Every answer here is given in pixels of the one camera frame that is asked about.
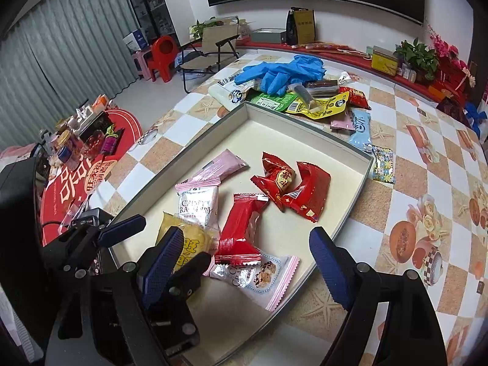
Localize glass jar with gold lid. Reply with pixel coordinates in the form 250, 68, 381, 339
56, 130, 85, 166

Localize grey shallow box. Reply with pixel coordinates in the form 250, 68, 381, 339
91, 101, 376, 366

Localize purple candy packet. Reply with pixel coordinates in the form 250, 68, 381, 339
100, 124, 126, 157

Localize small floral candy packet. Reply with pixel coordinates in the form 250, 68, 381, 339
370, 145, 395, 184

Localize white pink nougat packet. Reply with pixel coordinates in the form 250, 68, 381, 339
174, 181, 222, 233
204, 249, 300, 312

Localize black gift tray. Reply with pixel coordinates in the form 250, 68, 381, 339
78, 112, 115, 149

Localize clear wrapped snack stick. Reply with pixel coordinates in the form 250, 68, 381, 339
290, 86, 325, 117

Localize white snack bag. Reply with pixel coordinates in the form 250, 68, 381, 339
208, 70, 252, 113

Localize yellow green flat box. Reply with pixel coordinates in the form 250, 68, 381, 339
371, 45, 402, 76

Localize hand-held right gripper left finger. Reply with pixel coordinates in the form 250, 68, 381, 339
45, 226, 185, 366

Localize red crinkled snack packet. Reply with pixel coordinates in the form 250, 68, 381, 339
249, 152, 297, 212
282, 161, 332, 222

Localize red plastic chair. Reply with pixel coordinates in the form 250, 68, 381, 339
147, 35, 180, 84

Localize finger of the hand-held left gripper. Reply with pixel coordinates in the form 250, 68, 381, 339
162, 252, 213, 306
41, 215, 147, 273

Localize pink artificial flowers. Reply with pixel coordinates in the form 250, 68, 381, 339
427, 25, 477, 88

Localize checkered printed tablecloth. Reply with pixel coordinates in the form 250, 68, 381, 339
88, 51, 488, 366

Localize yellow cracker packet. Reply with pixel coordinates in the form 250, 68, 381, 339
156, 211, 218, 271

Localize white blue carton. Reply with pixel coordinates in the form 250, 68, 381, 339
123, 30, 149, 55

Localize small pink flat packet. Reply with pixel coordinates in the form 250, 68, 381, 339
330, 114, 355, 132

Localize long red snack packet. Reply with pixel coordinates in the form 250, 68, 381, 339
213, 194, 271, 265

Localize black bag with yellow label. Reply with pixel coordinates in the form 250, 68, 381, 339
286, 6, 315, 46

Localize green potted plant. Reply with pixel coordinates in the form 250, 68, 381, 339
393, 37, 439, 81

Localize light blue snack packet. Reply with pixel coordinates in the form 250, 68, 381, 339
349, 107, 373, 153

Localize red gift box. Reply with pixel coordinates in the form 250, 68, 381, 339
429, 66, 477, 102

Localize pink snack packet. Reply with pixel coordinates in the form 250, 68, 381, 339
187, 149, 250, 187

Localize black electronic device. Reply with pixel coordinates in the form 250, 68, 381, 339
69, 206, 115, 237

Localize open cardboard box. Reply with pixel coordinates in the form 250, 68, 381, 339
225, 17, 252, 41

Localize grey curtain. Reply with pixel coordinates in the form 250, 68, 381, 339
0, 0, 140, 149

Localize red printed chip bag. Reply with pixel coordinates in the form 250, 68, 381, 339
339, 86, 372, 110

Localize yellow printed snack packet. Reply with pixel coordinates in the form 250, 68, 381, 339
286, 91, 349, 123

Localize grey flat box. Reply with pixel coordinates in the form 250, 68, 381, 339
249, 27, 287, 44

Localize dark brown snack bar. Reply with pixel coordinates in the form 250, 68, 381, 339
303, 79, 340, 94

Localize red round printed table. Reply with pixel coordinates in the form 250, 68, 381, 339
40, 109, 143, 246

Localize blue nitrile glove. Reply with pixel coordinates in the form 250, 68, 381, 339
234, 61, 302, 96
292, 54, 326, 84

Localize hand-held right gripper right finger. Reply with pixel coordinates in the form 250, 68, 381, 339
309, 227, 447, 366

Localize pink plastic stool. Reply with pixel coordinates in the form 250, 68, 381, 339
131, 49, 153, 81

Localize small leafy plant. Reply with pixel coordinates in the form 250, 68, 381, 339
190, 17, 220, 41

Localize green snack packet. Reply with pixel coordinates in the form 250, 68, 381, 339
248, 91, 302, 113

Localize glass display cabinet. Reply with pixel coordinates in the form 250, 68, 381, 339
122, 0, 179, 41

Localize beige folding chair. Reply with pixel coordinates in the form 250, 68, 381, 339
179, 16, 241, 94

